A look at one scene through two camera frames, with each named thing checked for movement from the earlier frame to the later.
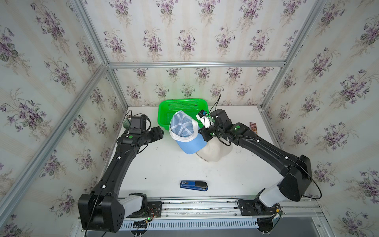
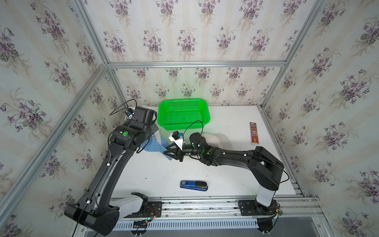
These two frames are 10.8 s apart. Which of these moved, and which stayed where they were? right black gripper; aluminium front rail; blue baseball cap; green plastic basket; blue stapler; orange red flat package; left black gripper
Moved: left black gripper; right black gripper; blue baseball cap
Stayed: orange red flat package; aluminium front rail; green plastic basket; blue stapler
